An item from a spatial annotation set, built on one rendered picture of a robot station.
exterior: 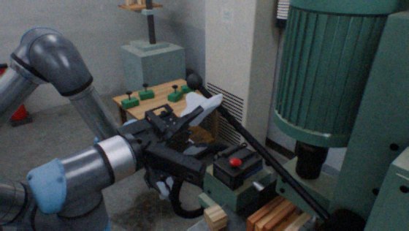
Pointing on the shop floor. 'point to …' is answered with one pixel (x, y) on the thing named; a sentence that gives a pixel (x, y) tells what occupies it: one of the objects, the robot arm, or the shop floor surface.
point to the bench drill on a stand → (150, 54)
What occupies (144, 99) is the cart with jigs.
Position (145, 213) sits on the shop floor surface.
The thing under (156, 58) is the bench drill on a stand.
